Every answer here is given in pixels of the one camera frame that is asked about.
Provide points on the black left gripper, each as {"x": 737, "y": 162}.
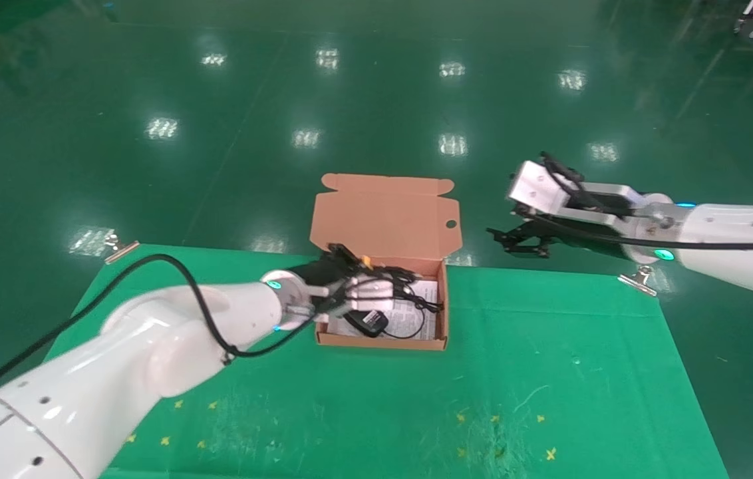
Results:
{"x": 326, "y": 269}

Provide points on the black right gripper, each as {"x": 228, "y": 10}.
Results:
{"x": 583, "y": 236}

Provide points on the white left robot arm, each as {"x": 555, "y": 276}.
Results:
{"x": 117, "y": 359}

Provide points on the open brown cardboard box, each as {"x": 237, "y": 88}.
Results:
{"x": 383, "y": 219}

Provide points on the white printed paper sheet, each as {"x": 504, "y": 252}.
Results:
{"x": 406, "y": 318}

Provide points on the silver binder clip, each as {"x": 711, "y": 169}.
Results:
{"x": 637, "y": 281}
{"x": 120, "y": 249}

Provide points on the green cloth mat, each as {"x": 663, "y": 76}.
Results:
{"x": 350, "y": 399}

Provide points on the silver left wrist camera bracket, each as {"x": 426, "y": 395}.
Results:
{"x": 370, "y": 293}

